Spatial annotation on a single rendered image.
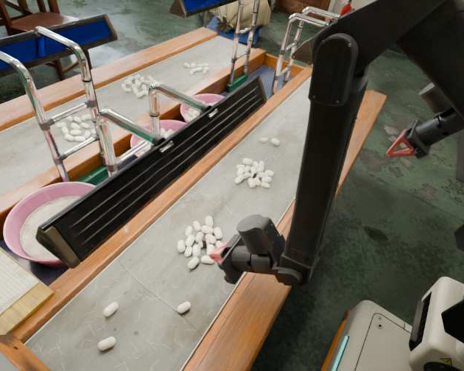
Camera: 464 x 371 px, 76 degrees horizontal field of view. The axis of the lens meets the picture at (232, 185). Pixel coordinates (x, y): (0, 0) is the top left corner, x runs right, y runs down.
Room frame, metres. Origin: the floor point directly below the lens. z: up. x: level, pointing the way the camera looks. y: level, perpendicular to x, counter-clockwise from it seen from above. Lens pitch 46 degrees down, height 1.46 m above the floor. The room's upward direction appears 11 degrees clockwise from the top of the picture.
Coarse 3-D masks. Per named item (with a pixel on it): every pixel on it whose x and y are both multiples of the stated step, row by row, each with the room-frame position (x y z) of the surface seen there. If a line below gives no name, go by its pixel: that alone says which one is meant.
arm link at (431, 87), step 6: (432, 84) 0.70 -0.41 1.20; (426, 90) 0.68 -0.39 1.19; (432, 90) 0.67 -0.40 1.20; (426, 96) 0.67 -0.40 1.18; (432, 96) 0.67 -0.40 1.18; (438, 96) 0.66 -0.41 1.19; (426, 102) 0.68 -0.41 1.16; (432, 102) 0.66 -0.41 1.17; (438, 102) 0.66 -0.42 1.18; (444, 102) 0.65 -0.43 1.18; (432, 108) 0.67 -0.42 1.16; (438, 108) 0.66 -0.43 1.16; (444, 108) 0.65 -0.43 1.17
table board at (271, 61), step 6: (252, 48) 1.93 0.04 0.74; (270, 54) 1.88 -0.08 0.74; (264, 60) 1.88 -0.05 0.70; (270, 60) 1.86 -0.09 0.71; (276, 60) 1.84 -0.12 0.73; (270, 66) 1.86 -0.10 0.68; (282, 66) 1.83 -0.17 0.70; (294, 66) 1.80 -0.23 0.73; (300, 66) 1.79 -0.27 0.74; (294, 72) 1.79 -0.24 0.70
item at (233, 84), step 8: (240, 0) 1.46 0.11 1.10; (256, 0) 1.59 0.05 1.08; (240, 8) 1.46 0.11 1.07; (256, 8) 1.59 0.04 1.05; (240, 16) 1.46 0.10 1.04; (240, 24) 1.46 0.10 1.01; (240, 32) 1.48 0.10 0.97; (248, 40) 1.60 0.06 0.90; (248, 48) 1.59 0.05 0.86; (232, 56) 1.46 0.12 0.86; (240, 56) 1.52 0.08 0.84; (248, 56) 1.59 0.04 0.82; (232, 64) 1.46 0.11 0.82; (232, 72) 1.46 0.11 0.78; (232, 80) 1.46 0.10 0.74; (240, 80) 1.54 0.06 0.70; (232, 88) 1.47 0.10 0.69
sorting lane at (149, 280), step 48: (240, 144) 0.94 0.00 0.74; (288, 144) 1.00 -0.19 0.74; (192, 192) 0.64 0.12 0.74; (240, 192) 0.68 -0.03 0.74; (288, 192) 0.73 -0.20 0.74; (144, 240) 0.44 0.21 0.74; (96, 288) 0.28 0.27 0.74; (144, 288) 0.30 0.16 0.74; (192, 288) 0.33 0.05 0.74; (48, 336) 0.16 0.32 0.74; (96, 336) 0.18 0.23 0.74; (144, 336) 0.20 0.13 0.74; (192, 336) 0.22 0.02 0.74
